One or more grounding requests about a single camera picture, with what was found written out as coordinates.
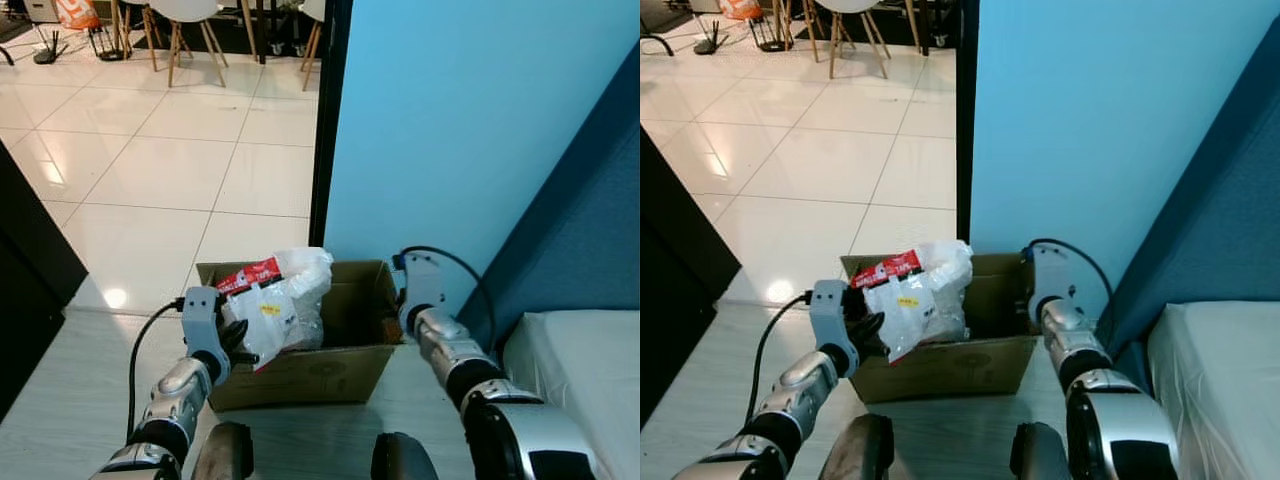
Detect black room door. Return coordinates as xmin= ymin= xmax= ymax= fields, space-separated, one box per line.
xmin=0 ymin=140 xmax=89 ymax=421
xmin=640 ymin=128 xmax=743 ymax=426

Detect dark robot left leg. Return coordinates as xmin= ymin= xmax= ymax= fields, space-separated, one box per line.
xmin=818 ymin=413 xmax=896 ymax=480

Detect dark robot leg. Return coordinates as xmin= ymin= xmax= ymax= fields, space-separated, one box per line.
xmin=1008 ymin=422 xmax=1071 ymax=480
xmin=818 ymin=413 xmax=896 ymax=480
xmin=372 ymin=432 xmax=439 ymax=480

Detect dark robot right leg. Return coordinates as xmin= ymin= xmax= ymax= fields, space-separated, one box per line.
xmin=1008 ymin=422 xmax=1071 ymax=480
xmin=372 ymin=432 xmax=439 ymax=480

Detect mattress with cream sheet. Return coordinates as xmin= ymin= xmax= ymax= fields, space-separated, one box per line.
xmin=503 ymin=310 xmax=641 ymax=480
xmin=1147 ymin=300 xmax=1280 ymax=480

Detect blue upholstered headboard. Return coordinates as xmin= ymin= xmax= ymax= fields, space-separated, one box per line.
xmin=485 ymin=45 xmax=641 ymax=351
xmin=1105 ymin=35 xmax=1280 ymax=361

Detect white chair wooden legs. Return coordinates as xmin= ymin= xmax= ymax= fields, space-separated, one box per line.
xmin=150 ymin=0 xmax=227 ymax=87
xmin=903 ymin=0 xmax=926 ymax=57
xmin=110 ymin=0 xmax=153 ymax=57
xmin=780 ymin=0 xmax=817 ymax=53
xmin=815 ymin=0 xmax=891 ymax=80
xmin=298 ymin=0 xmax=327 ymax=73

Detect black router with antennas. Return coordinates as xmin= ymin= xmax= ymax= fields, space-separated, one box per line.
xmin=693 ymin=22 xmax=731 ymax=56
xmin=33 ymin=30 xmax=69 ymax=66

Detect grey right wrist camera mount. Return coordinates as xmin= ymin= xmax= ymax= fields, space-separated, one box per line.
xmin=1030 ymin=245 xmax=1076 ymax=311
xmin=398 ymin=252 xmax=446 ymax=316

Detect black door frame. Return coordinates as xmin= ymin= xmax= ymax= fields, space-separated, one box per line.
xmin=308 ymin=0 xmax=353 ymax=249
xmin=955 ymin=0 xmax=981 ymax=244

